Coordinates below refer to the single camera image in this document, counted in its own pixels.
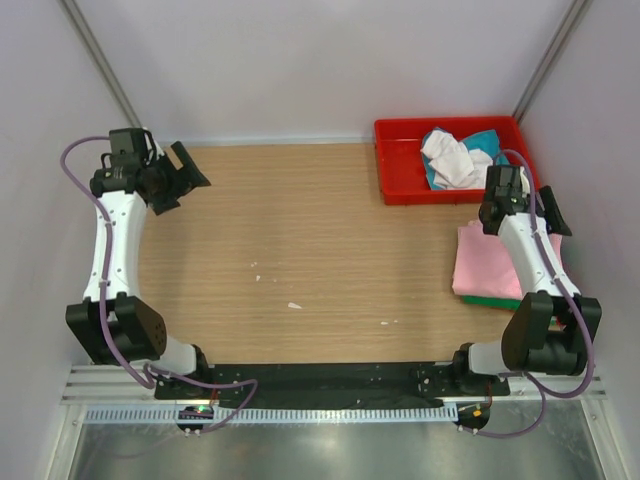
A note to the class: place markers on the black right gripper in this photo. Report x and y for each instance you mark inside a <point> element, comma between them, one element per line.
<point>550,211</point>

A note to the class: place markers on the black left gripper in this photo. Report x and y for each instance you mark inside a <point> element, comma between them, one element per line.
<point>176,176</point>

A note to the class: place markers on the pink t-shirt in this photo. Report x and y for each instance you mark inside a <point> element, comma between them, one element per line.
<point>483,266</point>

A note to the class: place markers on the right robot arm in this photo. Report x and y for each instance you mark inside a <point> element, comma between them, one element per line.
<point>552,331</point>

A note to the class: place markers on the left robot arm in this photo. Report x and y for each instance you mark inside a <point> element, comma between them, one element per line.
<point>112,322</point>

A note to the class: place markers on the green folded t-shirt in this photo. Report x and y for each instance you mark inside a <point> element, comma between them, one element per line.
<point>492,302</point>

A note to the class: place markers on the white crumpled t-shirt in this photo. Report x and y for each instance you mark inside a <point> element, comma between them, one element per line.
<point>455,162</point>

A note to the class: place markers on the red plastic bin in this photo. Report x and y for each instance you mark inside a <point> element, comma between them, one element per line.
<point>401,171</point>

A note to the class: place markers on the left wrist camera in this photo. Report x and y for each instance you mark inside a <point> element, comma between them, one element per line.
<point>130,145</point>

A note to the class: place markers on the aluminium frame rail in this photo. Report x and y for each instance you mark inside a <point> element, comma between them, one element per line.
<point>110,384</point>

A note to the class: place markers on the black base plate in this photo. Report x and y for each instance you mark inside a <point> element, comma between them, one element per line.
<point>344,385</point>

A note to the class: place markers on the white slotted cable duct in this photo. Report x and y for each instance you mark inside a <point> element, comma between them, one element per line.
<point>196,414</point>

